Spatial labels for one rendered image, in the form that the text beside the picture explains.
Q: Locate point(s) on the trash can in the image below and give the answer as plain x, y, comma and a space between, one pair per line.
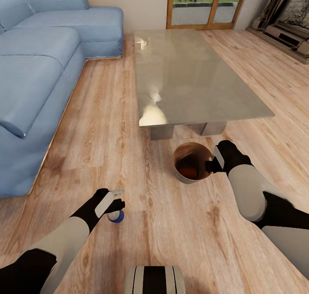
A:
192, 154

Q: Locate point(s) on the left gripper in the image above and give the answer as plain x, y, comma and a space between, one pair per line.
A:
117, 205

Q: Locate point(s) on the sofa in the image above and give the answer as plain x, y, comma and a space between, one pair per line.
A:
44, 45

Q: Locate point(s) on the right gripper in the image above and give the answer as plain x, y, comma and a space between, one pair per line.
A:
211, 166

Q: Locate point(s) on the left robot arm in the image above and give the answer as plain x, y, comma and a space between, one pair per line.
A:
41, 268

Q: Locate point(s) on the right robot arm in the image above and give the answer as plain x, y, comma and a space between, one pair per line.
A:
261, 203

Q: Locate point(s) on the can of soda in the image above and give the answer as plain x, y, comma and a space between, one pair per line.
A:
188, 172
116, 216

